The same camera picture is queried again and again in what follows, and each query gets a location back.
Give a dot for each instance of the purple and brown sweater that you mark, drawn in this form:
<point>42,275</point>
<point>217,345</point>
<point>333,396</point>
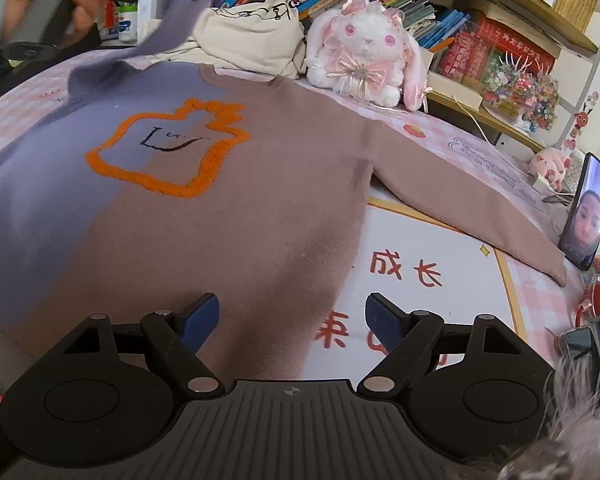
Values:
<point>255,210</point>

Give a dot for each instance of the pink checked printed blanket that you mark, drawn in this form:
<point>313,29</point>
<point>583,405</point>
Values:
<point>410,240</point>

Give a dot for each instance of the cartoon wall sticker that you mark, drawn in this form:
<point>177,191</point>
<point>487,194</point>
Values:
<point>584,120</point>

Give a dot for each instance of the white pink bunny plush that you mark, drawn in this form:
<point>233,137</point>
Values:
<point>360,45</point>

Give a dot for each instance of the small pink plush toy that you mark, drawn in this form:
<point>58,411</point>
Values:
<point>550,165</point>

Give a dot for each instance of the colourful flower ornament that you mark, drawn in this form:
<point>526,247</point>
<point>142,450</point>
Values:
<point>522,90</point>

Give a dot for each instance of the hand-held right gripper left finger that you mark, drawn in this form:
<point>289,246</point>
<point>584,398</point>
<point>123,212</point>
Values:
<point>201,316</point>

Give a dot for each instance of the person's fluffy grey sleeve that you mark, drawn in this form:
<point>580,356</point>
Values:
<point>575,420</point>

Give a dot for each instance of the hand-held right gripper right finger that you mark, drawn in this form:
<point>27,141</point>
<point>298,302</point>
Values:
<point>384,324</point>

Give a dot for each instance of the white flat box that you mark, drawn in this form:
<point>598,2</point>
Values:
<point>455,87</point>

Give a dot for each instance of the red round gadget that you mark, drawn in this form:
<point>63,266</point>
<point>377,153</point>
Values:
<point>597,302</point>

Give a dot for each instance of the dark smartphone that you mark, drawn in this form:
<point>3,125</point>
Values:
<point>582,345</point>

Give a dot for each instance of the wooden bookshelf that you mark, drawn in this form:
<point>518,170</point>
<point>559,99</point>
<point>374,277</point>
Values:
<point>540,20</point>

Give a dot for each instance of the black smartphone showing face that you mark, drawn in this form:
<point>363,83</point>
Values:
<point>587,220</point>

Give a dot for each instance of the blue white container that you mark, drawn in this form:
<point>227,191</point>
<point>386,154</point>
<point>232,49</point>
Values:
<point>127,22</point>

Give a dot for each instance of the red patterned box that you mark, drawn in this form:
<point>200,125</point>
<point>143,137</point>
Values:
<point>500,45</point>

